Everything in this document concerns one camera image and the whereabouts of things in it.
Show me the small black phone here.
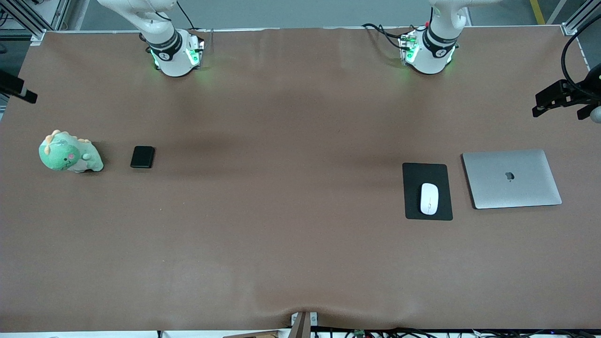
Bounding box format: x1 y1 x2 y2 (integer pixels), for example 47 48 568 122
130 146 155 169

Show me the white computer mouse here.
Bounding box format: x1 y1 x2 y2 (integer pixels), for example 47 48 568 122
420 183 439 215

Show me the black mouse pad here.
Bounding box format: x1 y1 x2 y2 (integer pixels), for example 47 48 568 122
402 162 455 221

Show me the green dinosaur plush toy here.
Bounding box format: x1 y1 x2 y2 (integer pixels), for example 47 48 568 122
39 130 104 173

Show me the silver laptop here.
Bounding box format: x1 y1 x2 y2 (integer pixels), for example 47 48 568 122
462 149 563 210

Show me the brown table cover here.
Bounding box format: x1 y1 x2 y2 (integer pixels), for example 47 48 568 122
0 26 601 331

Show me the aluminium frame profile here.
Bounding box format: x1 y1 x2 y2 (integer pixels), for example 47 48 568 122
0 0 71 45
561 0 601 36

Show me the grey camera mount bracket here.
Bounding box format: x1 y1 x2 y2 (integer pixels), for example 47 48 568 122
290 311 318 338

